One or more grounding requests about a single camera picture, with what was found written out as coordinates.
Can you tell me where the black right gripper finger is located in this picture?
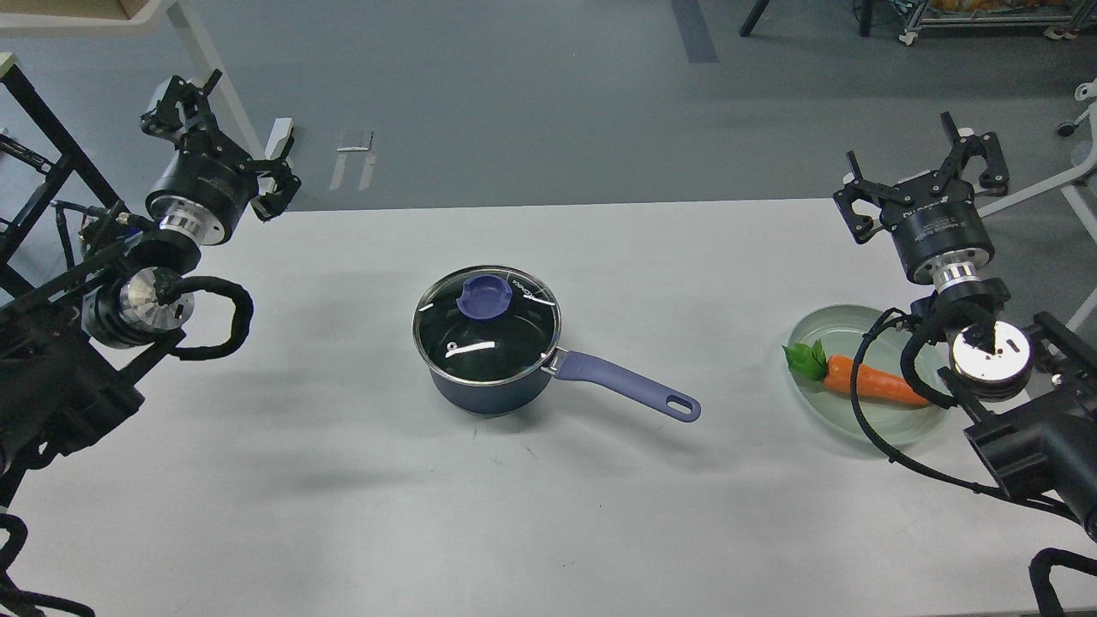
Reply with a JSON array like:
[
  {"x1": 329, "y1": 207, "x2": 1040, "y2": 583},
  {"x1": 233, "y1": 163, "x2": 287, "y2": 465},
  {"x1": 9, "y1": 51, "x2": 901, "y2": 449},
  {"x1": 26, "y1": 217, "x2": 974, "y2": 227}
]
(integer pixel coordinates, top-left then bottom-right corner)
[
  {"x1": 930, "y1": 111, "x2": 1010, "y2": 206},
  {"x1": 833, "y1": 152, "x2": 915, "y2": 245}
]

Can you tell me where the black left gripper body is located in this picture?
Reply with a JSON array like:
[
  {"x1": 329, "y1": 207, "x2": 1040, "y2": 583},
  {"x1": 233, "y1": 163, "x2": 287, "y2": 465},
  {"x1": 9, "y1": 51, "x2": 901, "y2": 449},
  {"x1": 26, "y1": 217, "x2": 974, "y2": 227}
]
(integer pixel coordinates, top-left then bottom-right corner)
[{"x1": 146, "y1": 152, "x2": 259, "y2": 246}]

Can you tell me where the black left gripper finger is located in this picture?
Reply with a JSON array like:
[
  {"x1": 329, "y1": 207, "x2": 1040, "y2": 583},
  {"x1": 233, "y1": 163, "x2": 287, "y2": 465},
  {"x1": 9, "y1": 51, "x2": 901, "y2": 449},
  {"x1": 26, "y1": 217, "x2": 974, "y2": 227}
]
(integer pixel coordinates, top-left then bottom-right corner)
[
  {"x1": 251, "y1": 141, "x2": 302, "y2": 223},
  {"x1": 142, "y1": 69, "x2": 244, "y2": 159}
]

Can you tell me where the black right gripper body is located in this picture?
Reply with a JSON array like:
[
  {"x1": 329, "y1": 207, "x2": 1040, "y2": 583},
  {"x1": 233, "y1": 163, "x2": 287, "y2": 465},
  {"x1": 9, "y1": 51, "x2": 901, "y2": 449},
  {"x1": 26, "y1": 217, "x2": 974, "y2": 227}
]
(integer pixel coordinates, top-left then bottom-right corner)
[{"x1": 881, "y1": 199, "x2": 995, "y2": 285}]

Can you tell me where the glass lid with blue knob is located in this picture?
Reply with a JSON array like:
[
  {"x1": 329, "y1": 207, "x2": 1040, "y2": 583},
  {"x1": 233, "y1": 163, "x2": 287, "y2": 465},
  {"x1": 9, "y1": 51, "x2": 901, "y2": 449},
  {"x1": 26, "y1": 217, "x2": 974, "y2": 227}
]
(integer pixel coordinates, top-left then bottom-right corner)
[{"x1": 412, "y1": 266, "x2": 561, "y2": 384}]

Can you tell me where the blue saucepan with handle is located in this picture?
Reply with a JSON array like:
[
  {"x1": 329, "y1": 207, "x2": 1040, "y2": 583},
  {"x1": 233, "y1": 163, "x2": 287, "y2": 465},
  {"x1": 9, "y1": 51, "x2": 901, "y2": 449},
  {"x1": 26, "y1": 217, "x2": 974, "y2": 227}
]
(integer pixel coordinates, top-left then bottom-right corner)
[{"x1": 429, "y1": 348, "x2": 702, "y2": 422}]

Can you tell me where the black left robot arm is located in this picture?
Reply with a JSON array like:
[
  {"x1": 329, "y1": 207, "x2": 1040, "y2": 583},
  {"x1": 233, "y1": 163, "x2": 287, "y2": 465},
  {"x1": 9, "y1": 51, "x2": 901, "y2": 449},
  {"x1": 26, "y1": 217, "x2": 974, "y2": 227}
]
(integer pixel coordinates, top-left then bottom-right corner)
[{"x1": 1, "y1": 65, "x2": 301, "y2": 616}]

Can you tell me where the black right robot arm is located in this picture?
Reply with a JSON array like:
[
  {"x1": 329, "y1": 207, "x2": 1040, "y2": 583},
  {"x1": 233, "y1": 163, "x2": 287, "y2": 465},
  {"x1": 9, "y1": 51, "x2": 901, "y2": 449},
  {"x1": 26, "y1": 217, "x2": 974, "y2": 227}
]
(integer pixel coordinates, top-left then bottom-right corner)
[{"x1": 833, "y1": 112, "x2": 1096, "y2": 536}]

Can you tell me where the white office chair base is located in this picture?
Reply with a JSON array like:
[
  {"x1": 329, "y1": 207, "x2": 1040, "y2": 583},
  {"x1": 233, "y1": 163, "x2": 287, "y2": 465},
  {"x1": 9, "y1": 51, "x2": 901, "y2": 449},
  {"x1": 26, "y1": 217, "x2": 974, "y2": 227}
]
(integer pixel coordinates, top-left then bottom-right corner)
[{"x1": 977, "y1": 79, "x2": 1097, "y2": 330}]

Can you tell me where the pale green glass plate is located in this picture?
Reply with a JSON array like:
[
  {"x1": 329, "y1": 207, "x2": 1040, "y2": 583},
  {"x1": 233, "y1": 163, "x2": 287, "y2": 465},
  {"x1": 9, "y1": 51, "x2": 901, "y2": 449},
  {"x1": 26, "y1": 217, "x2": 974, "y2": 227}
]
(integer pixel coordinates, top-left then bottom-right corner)
[{"x1": 782, "y1": 304, "x2": 948, "y2": 446}]

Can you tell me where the metal wheeled cart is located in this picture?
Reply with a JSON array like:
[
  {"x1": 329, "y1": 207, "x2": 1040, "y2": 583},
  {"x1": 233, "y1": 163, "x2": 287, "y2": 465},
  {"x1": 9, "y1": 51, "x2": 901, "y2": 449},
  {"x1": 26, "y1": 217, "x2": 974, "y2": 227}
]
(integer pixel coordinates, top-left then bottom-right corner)
[{"x1": 897, "y1": 1, "x2": 1094, "y2": 46}]

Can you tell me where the orange toy carrot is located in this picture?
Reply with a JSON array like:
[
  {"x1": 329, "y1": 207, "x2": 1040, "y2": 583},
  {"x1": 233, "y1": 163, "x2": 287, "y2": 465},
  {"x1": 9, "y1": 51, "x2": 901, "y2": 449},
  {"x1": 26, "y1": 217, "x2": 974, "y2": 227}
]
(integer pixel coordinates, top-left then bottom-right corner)
[{"x1": 782, "y1": 340, "x2": 930, "y2": 410}]

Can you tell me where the white table frame leg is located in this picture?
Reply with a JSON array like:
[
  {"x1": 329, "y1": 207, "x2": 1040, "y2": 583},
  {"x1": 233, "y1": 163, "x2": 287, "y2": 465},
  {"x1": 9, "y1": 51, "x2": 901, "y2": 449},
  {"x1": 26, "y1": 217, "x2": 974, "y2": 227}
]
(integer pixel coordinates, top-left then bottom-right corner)
[{"x1": 1, "y1": 1, "x2": 294, "y2": 159}]

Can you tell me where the black metal frame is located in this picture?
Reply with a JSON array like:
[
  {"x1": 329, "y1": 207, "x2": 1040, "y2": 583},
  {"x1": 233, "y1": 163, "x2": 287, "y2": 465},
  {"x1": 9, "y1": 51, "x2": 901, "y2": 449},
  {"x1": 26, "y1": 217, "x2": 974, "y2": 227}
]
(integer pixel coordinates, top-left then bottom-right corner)
[{"x1": 1, "y1": 52, "x2": 126, "y2": 298}]

